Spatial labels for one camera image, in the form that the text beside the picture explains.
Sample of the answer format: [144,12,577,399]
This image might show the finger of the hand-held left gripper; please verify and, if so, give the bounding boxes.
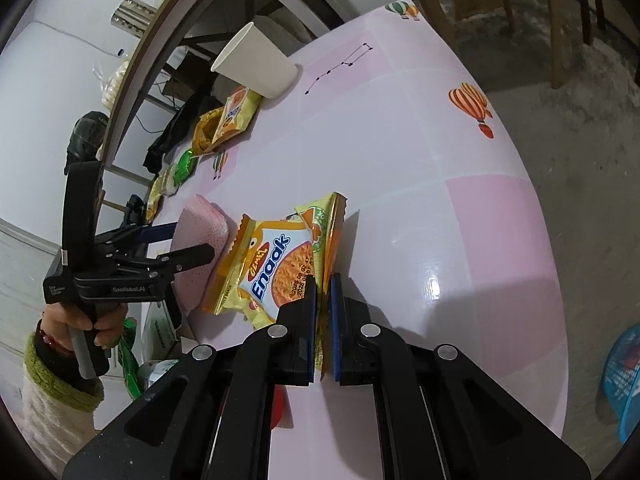
[95,220,181,261]
[107,244,216,281]

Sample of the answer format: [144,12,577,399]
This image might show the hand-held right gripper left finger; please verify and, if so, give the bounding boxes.
[62,275,321,480]

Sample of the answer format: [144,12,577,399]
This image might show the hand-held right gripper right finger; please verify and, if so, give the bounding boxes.
[327,272,591,480]

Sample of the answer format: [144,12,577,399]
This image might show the pink snack bag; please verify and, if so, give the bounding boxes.
[167,194,232,317]

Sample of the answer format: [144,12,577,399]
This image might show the yellow noodle snack packet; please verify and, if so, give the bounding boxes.
[212,85,262,145]
[201,191,348,381]

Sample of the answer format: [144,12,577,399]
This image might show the white green box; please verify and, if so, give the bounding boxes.
[140,295,183,361]

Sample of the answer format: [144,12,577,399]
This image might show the green chips bag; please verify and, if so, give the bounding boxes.
[112,317,151,401]

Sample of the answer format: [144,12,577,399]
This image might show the blue mesh wastebasket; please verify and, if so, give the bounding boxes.
[602,324,640,443]

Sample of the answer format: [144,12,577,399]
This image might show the person's left hand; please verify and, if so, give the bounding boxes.
[40,302,128,351]

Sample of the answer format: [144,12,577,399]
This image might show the yellow green snack packet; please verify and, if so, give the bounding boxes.
[144,187,163,222]

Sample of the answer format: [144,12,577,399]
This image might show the black clothing pile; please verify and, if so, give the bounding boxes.
[122,195,151,226]

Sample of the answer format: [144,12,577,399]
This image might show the pale green snack packet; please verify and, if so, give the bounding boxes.
[155,167,183,198]

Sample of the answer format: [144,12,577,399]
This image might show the black bag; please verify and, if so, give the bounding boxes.
[65,110,110,173]

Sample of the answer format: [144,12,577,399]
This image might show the orange snack packet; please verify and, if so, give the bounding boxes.
[192,107,228,156]

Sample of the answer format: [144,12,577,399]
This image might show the white bag of buns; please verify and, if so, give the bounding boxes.
[100,57,131,111]

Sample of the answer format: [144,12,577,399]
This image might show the pink printed tablecloth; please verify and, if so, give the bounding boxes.
[95,2,571,480]

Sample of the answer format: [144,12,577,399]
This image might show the white paper cup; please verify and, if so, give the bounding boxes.
[210,21,298,100]

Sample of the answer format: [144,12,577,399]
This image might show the dark wooden stool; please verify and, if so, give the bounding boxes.
[570,0,640,46]

